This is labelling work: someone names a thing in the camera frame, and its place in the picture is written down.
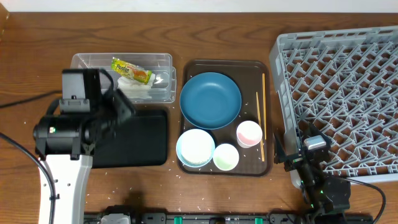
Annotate grey dishwasher rack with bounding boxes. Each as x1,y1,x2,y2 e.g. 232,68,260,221
269,26,397,183

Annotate clear plastic waste bin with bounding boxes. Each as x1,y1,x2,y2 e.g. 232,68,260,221
70,53,177,103

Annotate light green plastic cup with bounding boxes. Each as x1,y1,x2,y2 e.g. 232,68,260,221
213,144,239,171

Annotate black rectangular bin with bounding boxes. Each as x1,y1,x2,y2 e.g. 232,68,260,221
93,110,168,169

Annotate dark brown serving tray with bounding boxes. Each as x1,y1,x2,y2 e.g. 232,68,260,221
178,60,273,177

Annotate yellow green snack wrapper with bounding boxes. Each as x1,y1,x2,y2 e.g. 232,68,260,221
111,57,152,85

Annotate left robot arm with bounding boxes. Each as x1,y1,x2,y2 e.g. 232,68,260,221
33,68,136,223

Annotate pink plastic cup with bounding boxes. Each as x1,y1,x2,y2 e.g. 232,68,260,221
236,121,262,148

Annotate wooden chopstick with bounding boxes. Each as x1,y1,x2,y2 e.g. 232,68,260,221
256,92,265,162
262,73,267,140

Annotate white paper napkin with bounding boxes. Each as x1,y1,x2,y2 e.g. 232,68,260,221
118,75,155,100

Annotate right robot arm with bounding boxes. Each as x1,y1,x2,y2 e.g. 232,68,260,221
274,124,351,223

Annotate light blue rice bowl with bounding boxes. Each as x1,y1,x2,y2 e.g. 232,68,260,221
176,129,215,168

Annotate blue plate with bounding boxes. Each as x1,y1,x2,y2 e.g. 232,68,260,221
180,72,243,129

